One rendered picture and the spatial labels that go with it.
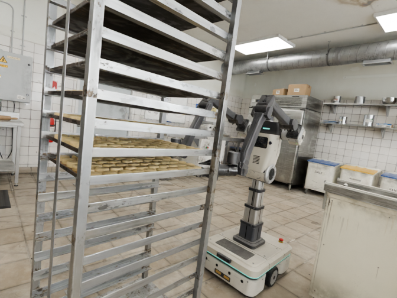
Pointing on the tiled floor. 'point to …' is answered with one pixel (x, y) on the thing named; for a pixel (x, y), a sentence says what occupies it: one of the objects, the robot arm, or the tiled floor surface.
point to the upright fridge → (305, 112)
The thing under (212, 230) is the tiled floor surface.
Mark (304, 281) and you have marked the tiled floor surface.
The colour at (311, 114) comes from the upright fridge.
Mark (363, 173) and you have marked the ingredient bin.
